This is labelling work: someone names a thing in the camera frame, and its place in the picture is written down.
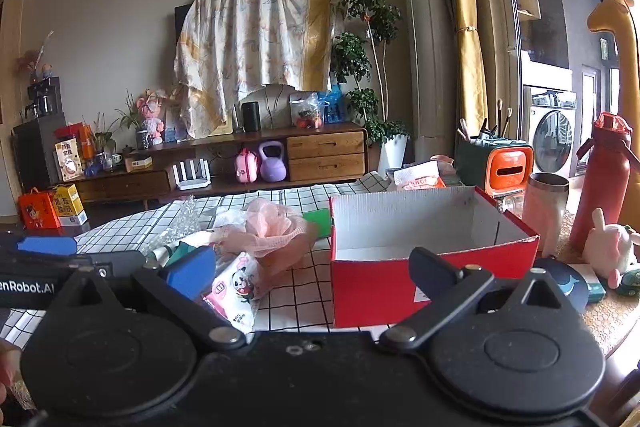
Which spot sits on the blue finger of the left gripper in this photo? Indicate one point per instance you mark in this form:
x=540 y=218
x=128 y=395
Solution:
x=48 y=245

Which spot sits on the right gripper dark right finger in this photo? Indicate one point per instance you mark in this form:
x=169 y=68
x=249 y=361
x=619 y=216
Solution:
x=452 y=292

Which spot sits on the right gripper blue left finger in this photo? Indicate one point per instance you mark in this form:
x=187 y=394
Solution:
x=176 y=292

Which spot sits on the panda tissue pack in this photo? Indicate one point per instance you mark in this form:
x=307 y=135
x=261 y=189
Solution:
x=237 y=290

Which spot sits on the bubble wrap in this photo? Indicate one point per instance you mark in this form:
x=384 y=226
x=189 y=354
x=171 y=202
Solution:
x=185 y=222

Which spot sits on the pink mesh bath pouf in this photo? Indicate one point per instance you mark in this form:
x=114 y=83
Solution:
x=276 y=235

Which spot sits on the green sponge block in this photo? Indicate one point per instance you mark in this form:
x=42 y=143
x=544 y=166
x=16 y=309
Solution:
x=321 y=218

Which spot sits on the christmas print cloth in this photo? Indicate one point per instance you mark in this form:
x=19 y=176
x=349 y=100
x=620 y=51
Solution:
x=196 y=247

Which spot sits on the orange gift bag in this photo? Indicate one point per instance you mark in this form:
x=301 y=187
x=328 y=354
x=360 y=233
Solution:
x=37 y=211

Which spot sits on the yellow box on floor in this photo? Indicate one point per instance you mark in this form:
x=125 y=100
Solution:
x=68 y=206

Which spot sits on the red cardboard box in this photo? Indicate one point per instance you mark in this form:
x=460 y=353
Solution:
x=394 y=252

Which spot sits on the white router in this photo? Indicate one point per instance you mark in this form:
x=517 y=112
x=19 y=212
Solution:
x=191 y=175

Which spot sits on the black mini fridge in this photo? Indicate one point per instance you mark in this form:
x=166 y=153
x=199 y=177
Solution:
x=34 y=152

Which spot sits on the orange white snack bag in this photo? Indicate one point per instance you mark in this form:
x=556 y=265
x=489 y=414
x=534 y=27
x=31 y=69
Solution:
x=418 y=177

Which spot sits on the checkered tablecloth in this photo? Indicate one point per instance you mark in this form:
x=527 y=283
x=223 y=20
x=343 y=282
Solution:
x=299 y=278

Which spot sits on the whale print pouch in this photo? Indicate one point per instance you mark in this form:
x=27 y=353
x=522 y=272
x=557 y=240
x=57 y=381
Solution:
x=573 y=286

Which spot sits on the green orange organizer box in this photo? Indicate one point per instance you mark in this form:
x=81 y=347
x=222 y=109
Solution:
x=499 y=167

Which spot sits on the purple kettlebell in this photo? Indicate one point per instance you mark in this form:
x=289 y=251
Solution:
x=272 y=168

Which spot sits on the black cylinder speaker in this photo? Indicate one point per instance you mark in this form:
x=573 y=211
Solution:
x=252 y=123

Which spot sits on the pink doll figure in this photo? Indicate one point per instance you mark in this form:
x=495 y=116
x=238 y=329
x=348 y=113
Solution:
x=150 y=108

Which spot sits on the wooden tv cabinet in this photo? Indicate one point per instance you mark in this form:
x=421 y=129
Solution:
x=332 y=153

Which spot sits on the red water bottle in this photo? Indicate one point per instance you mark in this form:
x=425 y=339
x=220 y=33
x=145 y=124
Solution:
x=610 y=163

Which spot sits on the yellow curtain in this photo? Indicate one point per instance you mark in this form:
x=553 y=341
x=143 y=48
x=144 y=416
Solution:
x=473 y=94

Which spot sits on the bag of fruit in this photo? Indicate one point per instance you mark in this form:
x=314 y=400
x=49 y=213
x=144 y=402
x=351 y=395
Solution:
x=306 y=110

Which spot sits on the washing machine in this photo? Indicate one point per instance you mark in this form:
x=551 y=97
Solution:
x=548 y=127

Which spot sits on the floral sheet over tv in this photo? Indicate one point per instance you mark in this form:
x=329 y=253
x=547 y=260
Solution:
x=228 y=49

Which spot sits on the standing air conditioner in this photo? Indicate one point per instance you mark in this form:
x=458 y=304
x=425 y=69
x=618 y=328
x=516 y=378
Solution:
x=434 y=78

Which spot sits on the potted green tree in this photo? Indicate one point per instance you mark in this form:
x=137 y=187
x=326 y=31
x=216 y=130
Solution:
x=359 y=55

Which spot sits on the yellow giraffe toy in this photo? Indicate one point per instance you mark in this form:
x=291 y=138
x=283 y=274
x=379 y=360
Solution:
x=615 y=17

